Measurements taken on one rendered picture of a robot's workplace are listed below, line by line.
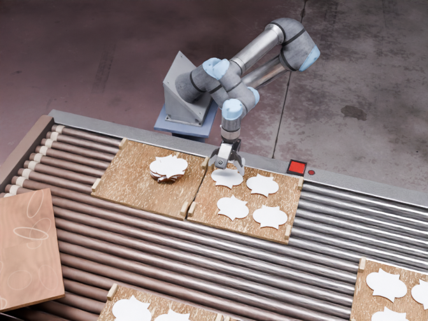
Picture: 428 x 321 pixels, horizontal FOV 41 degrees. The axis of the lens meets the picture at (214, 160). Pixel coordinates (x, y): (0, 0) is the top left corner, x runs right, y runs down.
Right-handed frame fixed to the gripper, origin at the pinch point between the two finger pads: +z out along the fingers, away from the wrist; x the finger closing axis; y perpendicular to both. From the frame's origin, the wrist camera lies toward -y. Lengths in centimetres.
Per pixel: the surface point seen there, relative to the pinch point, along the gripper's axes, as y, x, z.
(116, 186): -18.1, 41.5, 7.8
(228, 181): -0.2, -1.9, 5.0
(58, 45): 180, 201, 108
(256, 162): 18.1, -8.8, 8.1
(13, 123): 83, 181, 107
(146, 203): -22.1, 26.0, 7.2
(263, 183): 3.8, -15.8, 4.5
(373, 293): -34, -68, 3
